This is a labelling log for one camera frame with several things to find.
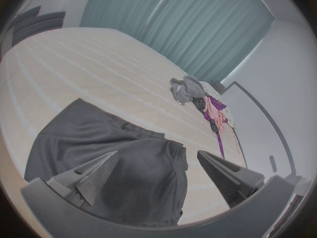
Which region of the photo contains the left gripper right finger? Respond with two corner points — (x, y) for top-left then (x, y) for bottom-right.
(197, 150), (264, 205)

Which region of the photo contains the black chest of drawers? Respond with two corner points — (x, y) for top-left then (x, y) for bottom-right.
(0, 6), (66, 58)

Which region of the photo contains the blue-green curtain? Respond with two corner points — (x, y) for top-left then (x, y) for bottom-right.
(137, 0), (276, 84)
(79, 0), (178, 42)

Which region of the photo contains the grey garment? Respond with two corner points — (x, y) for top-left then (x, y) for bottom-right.
(170, 75), (208, 105)

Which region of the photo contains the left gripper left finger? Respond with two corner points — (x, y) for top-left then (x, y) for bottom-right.
(47, 151), (119, 207)

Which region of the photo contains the black T-shirt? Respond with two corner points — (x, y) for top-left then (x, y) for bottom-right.
(24, 98), (189, 227)

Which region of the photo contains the bed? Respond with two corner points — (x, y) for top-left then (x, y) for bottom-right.
(0, 27), (299, 226)

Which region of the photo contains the pile of clothes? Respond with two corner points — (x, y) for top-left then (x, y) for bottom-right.
(193, 95), (227, 160)

